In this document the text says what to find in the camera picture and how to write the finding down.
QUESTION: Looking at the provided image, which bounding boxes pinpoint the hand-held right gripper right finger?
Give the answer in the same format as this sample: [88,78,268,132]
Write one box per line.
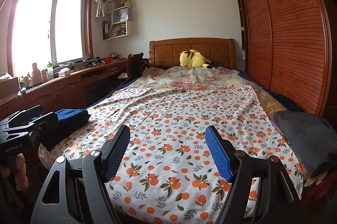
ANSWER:
[205,125,303,224]

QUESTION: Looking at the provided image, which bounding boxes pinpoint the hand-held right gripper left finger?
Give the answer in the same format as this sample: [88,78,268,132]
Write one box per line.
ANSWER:
[30,124,131,224]

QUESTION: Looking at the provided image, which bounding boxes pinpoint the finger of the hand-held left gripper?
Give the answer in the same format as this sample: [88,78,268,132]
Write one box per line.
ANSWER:
[28,112,59,133]
[7,105,44,126]

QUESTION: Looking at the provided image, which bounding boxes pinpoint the black jacket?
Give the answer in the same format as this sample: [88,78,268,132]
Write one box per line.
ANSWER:
[272,109,337,179]

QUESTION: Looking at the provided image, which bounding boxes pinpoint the folded blue clothes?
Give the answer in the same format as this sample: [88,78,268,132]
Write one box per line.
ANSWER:
[39,108,91,152]

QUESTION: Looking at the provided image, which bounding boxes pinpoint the person's left hand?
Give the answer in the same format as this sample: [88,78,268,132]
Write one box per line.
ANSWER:
[13,155,29,188]

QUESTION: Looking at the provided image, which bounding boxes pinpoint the cardboard box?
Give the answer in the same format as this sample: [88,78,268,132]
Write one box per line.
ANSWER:
[0,77,20,101]

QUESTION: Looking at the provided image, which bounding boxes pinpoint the beige bottle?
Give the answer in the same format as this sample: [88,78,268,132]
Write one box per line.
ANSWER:
[31,62,43,84]

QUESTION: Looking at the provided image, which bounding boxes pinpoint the long wooden desk cabinet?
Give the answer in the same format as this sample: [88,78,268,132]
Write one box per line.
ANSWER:
[0,57,130,123]

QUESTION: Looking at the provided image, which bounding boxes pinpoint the orange fruit print bed sheet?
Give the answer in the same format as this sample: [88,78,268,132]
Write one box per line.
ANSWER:
[38,87,304,224]

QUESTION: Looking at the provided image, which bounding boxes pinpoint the tissue box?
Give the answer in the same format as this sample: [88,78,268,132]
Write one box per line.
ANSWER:
[54,67,71,78]

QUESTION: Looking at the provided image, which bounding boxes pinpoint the floral bed sheet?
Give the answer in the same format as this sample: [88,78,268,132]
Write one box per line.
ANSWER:
[142,66,316,188]

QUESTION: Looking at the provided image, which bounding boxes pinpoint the wooden chair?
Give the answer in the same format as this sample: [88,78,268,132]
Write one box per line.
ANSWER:
[126,52,148,80]

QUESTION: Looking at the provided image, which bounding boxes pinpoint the yellow plush toy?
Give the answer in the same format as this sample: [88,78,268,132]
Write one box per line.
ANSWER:
[179,49,213,68]

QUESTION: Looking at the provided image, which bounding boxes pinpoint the red cloth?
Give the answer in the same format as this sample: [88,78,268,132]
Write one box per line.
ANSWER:
[300,171,337,197]

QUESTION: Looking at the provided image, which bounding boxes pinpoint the wooden bed headboard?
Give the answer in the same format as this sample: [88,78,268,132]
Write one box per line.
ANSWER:
[148,38,236,69]

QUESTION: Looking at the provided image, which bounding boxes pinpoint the white paper bag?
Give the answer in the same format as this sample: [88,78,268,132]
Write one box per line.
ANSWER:
[112,8,131,24]

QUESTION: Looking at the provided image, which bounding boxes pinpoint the wooden louvred wardrobe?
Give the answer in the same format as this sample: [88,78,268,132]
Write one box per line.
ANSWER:
[232,0,337,119]

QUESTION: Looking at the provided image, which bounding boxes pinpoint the window with wooden frame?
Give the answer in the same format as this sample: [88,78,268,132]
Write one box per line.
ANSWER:
[7,0,94,75]

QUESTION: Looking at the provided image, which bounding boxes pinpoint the white wall shelf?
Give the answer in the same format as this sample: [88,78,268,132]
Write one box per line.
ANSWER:
[102,0,135,40]

